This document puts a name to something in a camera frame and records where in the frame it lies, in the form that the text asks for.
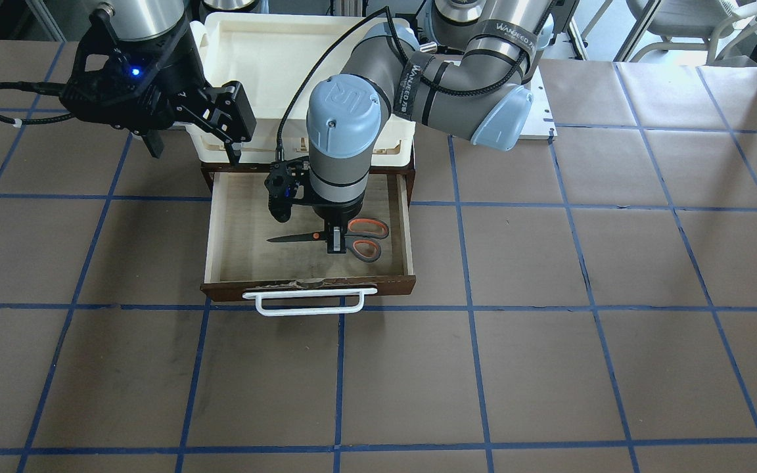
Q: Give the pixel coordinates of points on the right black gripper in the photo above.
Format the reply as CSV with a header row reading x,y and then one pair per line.
x,y
169,84

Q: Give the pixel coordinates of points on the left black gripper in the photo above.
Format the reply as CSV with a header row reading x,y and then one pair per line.
x,y
338,213

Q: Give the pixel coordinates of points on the grey orange scissors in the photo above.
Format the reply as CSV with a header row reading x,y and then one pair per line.
x,y
362,238

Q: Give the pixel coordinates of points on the light wooden drawer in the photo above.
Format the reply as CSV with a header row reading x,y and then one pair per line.
x,y
242,262

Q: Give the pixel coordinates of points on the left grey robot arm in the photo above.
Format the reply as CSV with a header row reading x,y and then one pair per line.
x,y
485,98

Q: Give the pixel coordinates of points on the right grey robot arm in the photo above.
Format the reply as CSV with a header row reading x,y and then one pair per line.
x,y
138,68

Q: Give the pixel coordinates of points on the dark brown wooden cabinet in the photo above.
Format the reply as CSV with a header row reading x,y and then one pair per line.
x,y
301,166

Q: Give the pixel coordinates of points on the cream plastic tray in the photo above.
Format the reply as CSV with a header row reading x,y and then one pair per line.
x,y
271,54

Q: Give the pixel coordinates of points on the brown gridded table mat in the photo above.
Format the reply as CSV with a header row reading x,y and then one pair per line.
x,y
588,304

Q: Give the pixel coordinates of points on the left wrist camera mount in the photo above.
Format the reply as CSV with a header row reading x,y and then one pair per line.
x,y
283,193

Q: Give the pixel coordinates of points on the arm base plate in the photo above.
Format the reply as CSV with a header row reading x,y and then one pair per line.
x,y
540,124

